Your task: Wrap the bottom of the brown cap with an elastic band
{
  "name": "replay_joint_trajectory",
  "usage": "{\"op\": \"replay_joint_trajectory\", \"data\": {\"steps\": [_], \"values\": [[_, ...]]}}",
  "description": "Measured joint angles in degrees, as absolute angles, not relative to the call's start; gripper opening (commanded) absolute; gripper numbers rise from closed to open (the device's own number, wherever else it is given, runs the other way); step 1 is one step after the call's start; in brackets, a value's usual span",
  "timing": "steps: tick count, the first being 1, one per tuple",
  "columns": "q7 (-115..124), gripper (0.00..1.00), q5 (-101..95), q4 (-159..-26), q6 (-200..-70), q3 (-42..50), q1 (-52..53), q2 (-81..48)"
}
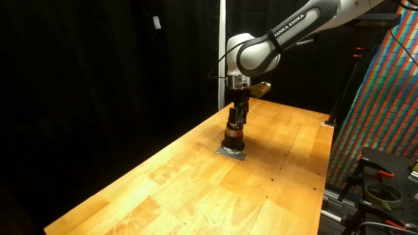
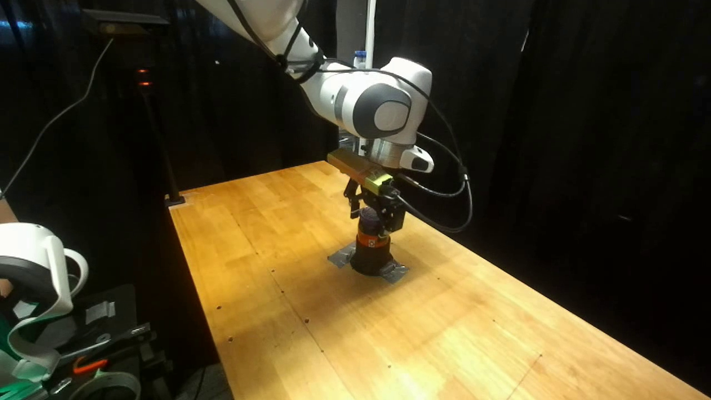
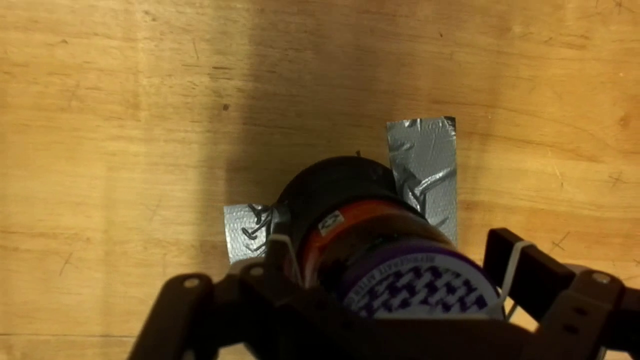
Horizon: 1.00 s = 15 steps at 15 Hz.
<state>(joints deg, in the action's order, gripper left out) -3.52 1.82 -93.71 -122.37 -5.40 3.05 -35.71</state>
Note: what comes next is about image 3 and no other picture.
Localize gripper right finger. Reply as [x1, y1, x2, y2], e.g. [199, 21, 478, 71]
[481, 227, 640, 360]

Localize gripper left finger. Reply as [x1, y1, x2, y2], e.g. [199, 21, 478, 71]
[127, 234, 333, 360]

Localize large grey duct tape strip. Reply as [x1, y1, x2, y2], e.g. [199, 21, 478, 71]
[386, 116, 458, 247]

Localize amber bottle with purple label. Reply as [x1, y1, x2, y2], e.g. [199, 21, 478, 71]
[297, 200, 506, 321]

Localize small grey duct tape strip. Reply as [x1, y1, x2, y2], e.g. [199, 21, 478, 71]
[223, 202, 292, 266]

